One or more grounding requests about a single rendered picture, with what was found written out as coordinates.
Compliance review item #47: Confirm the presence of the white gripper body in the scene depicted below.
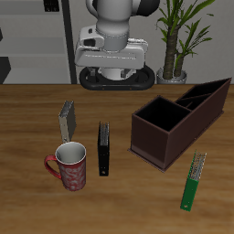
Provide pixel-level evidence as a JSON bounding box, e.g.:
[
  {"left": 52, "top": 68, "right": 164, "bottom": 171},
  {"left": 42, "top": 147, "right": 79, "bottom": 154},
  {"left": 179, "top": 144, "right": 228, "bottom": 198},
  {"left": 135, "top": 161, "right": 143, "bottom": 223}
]
[{"left": 74, "top": 37, "right": 150, "bottom": 70}]

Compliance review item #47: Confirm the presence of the dark brown desk caddy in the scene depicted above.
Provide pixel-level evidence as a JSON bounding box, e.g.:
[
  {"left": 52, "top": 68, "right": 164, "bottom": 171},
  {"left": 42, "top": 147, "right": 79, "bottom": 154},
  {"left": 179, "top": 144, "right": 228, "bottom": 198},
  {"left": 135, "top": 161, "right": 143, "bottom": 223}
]
[{"left": 127, "top": 77, "right": 233, "bottom": 174}]

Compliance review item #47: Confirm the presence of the red patterned mug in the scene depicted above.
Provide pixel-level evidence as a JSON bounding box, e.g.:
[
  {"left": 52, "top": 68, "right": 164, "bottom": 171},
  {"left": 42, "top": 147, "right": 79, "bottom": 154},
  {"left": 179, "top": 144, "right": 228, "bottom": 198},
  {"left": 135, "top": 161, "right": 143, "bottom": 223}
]
[{"left": 44, "top": 141, "right": 88, "bottom": 193}]

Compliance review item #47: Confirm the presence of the green pot plant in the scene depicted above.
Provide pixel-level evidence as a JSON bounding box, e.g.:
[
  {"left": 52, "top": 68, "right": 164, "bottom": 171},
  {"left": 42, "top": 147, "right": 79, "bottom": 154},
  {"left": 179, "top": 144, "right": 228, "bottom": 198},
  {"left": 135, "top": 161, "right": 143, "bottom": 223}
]
[{"left": 154, "top": 0, "right": 216, "bottom": 85}]

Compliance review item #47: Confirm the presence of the black box on shelf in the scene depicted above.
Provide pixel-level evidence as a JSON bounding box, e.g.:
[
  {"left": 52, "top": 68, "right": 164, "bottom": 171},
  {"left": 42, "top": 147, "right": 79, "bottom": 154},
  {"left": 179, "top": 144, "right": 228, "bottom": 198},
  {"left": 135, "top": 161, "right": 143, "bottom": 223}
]
[{"left": 43, "top": 0, "right": 60, "bottom": 13}]

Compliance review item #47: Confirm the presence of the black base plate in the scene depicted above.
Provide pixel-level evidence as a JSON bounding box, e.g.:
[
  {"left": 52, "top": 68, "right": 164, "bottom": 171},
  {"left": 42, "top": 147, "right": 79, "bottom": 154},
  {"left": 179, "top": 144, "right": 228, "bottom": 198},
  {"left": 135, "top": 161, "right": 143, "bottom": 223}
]
[{"left": 79, "top": 64, "right": 156, "bottom": 91}]

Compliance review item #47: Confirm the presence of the dark vertical post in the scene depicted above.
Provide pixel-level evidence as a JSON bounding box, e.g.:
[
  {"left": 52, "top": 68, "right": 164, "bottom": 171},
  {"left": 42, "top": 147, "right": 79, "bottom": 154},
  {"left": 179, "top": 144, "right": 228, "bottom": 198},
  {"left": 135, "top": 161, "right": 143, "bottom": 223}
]
[{"left": 61, "top": 0, "right": 78, "bottom": 85}]

